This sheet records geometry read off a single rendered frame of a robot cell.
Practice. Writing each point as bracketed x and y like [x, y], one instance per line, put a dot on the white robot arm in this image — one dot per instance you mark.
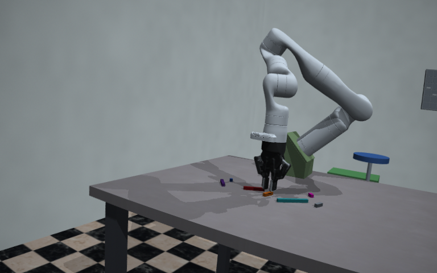
[351, 107]

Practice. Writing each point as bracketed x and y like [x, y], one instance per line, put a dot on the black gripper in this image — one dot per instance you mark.
[270, 162]

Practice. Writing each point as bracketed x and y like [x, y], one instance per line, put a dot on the turquoise rod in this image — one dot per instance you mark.
[304, 200]

